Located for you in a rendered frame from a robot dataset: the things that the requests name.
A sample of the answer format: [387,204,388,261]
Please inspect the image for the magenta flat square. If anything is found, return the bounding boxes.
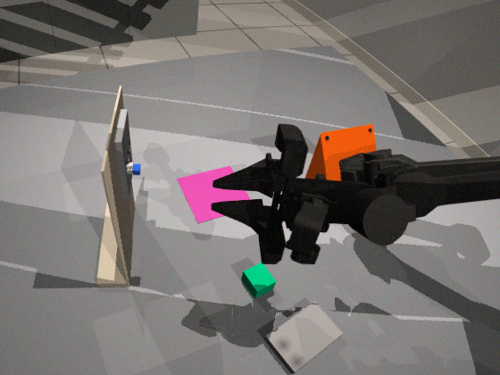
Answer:
[177,166,250,223]

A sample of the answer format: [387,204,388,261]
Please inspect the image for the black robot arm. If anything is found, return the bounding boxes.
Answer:
[285,149,500,264]

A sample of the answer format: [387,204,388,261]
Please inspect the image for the green cube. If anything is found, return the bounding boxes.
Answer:
[241,263,276,299]

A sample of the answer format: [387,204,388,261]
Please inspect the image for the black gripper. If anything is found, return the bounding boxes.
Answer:
[211,124,339,264]

